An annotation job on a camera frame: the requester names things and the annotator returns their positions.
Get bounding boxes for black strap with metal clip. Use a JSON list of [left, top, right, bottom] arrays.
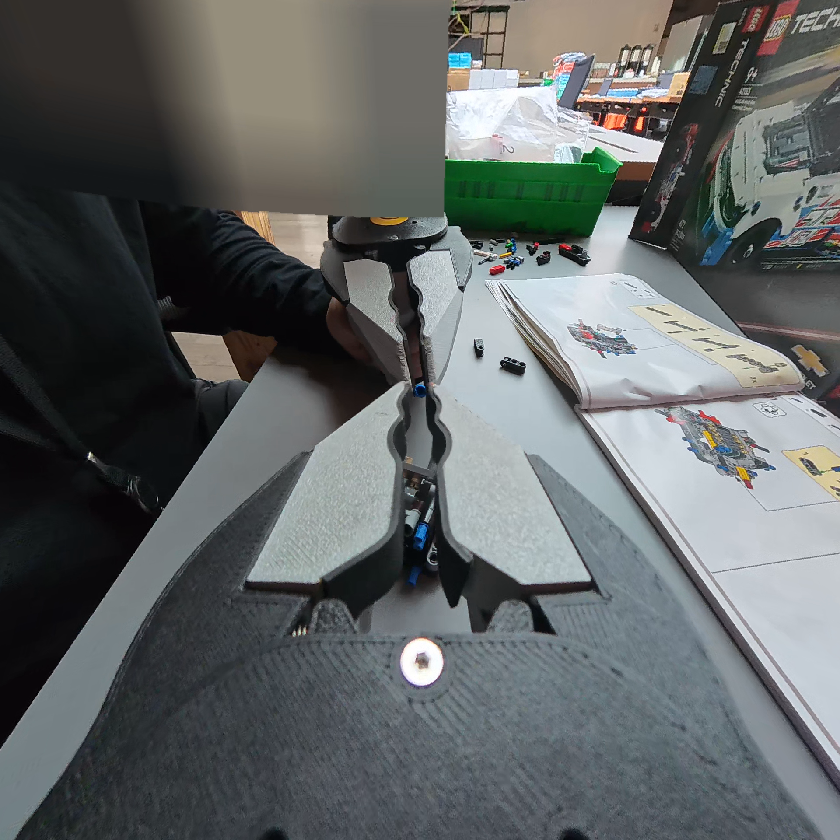
[[0, 335, 166, 516]]

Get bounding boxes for green plastic bin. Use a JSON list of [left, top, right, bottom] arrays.
[[444, 147, 623, 238]]

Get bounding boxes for person's left forearm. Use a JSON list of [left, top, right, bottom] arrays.
[[141, 202, 337, 358]]

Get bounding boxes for clear plastic bags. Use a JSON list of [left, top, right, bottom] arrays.
[[446, 85, 593, 164]]

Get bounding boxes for scatter of small lego pieces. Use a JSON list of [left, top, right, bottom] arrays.
[[469, 234, 593, 277]]

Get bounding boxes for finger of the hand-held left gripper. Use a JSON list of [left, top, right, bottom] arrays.
[[406, 249, 465, 389], [343, 258, 412, 386]]

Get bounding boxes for lego set box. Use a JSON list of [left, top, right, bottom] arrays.
[[628, 0, 840, 421]]

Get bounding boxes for lego instruction booklet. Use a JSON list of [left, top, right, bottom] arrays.
[[485, 273, 840, 770]]

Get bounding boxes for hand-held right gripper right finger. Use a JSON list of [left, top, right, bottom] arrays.
[[428, 386, 596, 632]]

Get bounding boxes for grey lego car assembly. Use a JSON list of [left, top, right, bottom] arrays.
[[397, 453, 442, 586]]

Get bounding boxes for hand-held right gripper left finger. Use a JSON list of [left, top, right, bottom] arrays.
[[245, 382, 413, 619]]

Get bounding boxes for person's left hand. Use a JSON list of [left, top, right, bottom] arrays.
[[325, 298, 372, 362]]

